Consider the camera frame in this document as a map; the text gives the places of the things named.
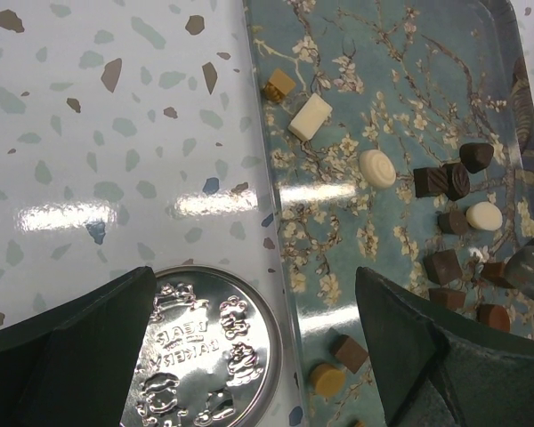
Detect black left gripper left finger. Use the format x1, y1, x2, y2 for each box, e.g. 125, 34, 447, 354
0, 267, 157, 426

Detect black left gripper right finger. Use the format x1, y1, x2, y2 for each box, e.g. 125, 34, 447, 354
355, 267, 534, 426

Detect milk rectangular chocolate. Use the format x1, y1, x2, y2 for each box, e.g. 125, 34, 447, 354
481, 262, 513, 289

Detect dark rectangular chocolate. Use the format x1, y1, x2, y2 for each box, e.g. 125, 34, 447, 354
428, 287, 466, 310

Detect brown cube chocolate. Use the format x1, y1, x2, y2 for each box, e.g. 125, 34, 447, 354
330, 334, 368, 374

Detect dark cube chocolate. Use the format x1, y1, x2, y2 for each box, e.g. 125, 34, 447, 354
424, 249, 462, 286

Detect caramel round chocolate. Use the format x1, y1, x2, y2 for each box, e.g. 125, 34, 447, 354
309, 363, 346, 399

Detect dark round flat chocolate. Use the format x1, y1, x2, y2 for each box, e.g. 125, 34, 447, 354
437, 210, 469, 236

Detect white oval chocolate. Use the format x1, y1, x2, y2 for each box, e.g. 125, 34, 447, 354
465, 202, 503, 231

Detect dark ridged square chocolate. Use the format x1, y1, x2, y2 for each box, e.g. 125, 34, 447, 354
413, 167, 449, 197

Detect dark leaf oval chocolate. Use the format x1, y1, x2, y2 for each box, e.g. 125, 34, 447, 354
442, 163, 471, 201

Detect white round swirl chocolate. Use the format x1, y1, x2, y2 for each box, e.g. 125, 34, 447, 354
359, 149, 396, 189

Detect dark domed chocolate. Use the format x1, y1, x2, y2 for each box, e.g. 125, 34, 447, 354
459, 142, 494, 173

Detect white rectangular chocolate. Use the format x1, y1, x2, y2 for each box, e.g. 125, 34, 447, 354
288, 93, 333, 141

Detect caramel square chocolate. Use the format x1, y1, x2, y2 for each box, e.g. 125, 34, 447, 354
263, 68, 295, 103

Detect silver embossed tin lid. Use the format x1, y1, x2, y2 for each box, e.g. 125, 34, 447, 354
120, 265, 283, 426

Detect floral blue serving tray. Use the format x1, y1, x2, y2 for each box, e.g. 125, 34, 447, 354
245, 1, 534, 426

